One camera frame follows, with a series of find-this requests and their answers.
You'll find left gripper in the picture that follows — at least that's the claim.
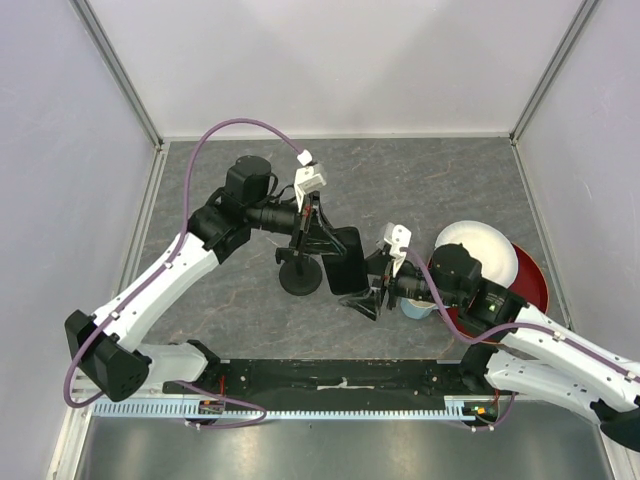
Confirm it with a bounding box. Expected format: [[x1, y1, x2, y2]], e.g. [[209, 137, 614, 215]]
[[247, 191, 347, 256]]

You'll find light blue mug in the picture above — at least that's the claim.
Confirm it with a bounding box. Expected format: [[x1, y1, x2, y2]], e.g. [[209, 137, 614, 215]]
[[400, 298, 437, 320]]

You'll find left aluminium frame post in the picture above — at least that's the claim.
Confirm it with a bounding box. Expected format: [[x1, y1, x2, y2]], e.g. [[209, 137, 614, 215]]
[[69, 0, 164, 150]]

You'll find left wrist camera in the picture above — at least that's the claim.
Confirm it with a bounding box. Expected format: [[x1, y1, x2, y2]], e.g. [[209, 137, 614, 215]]
[[293, 149, 327, 212]]

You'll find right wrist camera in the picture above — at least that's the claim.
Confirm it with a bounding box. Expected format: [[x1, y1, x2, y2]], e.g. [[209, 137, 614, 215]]
[[376, 222, 412, 277]]

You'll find aluminium frame post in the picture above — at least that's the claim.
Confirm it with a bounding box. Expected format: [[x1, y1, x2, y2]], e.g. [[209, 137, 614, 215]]
[[69, 0, 164, 150], [509, 0, 600, 146]]

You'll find slotted cable duct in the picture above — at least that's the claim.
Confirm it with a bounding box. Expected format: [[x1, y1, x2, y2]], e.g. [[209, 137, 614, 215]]
[[92, 396, 481, 421]]

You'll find red round tray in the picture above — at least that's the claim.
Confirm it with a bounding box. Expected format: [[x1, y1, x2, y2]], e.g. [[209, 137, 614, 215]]
[[427, 244, 550, 345]]

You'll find right aluminium frame post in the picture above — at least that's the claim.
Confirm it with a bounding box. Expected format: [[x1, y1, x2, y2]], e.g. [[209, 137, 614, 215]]
[[509, 0, 600, 146]]

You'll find black smartphone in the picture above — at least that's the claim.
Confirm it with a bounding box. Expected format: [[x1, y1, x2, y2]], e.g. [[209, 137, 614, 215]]
[[322, 226, 369, 296]]

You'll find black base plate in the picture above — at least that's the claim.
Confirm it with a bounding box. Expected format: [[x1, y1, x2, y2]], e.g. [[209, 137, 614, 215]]
[[162, 357, 519, 412]]

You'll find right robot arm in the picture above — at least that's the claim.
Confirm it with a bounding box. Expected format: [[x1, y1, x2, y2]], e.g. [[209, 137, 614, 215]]
[[327, 243, 639, 451]]

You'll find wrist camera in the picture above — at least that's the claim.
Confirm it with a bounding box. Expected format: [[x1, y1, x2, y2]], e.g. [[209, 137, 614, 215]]
[[293, 149, 327, 212], [376, 222, 412, 277]]

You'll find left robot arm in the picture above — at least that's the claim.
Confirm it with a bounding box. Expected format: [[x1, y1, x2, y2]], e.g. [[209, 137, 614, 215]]
[[65, 156, 346, 402]]

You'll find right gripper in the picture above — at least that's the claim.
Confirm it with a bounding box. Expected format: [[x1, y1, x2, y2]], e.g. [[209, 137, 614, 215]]
[[339, 247, 462, 322]]

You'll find black phone stand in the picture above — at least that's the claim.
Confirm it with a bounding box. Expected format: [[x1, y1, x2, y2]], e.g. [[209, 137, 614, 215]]
[[275, 247, 322, 296]]

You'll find white paper plate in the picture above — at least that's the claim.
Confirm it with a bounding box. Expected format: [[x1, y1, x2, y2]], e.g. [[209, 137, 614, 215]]
[[435, 220, 519, 288]]

